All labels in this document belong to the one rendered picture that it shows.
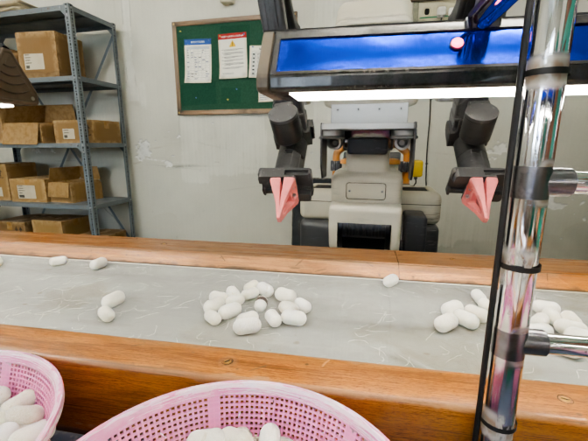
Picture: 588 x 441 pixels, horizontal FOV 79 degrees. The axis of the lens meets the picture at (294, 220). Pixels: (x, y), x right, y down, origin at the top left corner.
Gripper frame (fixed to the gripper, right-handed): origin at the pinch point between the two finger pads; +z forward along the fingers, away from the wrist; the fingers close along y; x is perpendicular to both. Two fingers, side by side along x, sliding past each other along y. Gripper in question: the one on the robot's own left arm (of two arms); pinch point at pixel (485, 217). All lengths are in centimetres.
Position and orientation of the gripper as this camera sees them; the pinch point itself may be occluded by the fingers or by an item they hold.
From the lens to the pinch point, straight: 71.7
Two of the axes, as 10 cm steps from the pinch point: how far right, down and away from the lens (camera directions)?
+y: 9.8, 0.4, -1.7
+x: 1.1, 6.1, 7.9
